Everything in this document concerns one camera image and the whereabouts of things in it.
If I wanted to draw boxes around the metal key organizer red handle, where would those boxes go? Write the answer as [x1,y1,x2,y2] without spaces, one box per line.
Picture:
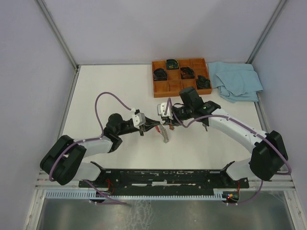
[156,125,169,143]

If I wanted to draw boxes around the key with red tag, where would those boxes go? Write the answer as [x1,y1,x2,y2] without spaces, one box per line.
[169,125,175,131]

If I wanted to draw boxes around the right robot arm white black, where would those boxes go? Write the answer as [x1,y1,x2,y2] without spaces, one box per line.
[157,87,291,187]

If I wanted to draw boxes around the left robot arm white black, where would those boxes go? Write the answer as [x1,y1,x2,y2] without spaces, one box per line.
[40,111,161,187]

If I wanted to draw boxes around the wooden compartment tray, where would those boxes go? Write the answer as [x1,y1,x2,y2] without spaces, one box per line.
[152,58,212,98]

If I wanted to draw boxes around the dark rolled cloth green pattern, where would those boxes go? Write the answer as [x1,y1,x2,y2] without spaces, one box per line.
[196,75,211,90]

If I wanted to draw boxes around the dark rolled cloth orange pattern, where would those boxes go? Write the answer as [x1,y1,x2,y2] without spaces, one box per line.
[180,67,195,80]

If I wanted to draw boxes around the dark rolled cloth grey pattern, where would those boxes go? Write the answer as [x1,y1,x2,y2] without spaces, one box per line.
[153,68,167,81]

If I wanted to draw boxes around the dark rolled cloth yellow pattern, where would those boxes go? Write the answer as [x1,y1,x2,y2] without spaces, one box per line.
[165,58,179,70]

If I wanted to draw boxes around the light blue cloth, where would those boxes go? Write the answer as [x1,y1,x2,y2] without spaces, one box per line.
[207,61,263,103]

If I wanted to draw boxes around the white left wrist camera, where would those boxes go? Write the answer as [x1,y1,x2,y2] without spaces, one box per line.
[132,112,146,128]

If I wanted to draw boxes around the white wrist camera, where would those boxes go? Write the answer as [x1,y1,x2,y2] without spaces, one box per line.
[132,112,146,128]
[157,103,172,118]

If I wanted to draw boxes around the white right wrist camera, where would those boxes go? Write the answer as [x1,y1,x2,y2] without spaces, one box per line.
[157,103,172,118]

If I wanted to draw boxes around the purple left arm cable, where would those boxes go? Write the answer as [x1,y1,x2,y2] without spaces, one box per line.
[48,92,136,183]

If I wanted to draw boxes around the aluminium frame post right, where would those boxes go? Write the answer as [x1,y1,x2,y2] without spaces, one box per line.
[246,0,288,64]

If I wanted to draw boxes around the aluminium frame post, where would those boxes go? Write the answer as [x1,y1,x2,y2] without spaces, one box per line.
[35,0,79,69]
[246,0,288,64]

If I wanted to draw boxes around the aluminium frame post left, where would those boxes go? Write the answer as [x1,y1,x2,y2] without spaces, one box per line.
[35,0,79,69]

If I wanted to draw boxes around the light blue cable duct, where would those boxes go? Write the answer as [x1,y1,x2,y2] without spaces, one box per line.
[44,188,228,200]

